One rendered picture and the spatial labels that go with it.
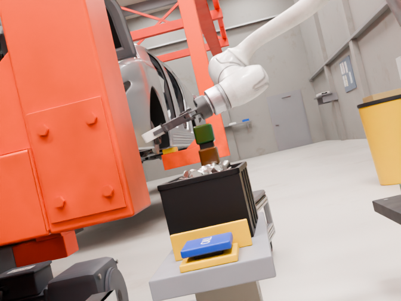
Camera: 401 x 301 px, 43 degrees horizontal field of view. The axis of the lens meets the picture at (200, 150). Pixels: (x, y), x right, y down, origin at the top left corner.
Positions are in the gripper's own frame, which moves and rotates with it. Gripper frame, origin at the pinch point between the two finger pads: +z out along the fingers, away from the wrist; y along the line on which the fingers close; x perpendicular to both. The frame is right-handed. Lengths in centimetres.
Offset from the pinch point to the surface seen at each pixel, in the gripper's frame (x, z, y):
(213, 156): -8, -10, -58
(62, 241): -14.4, 37.5, -16.3
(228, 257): -16, -3, -98
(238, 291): -25, -2, -86
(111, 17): 104, -13, 323
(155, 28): 160, -93, 904
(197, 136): -3, -9, -57
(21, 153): 10, 21, -70
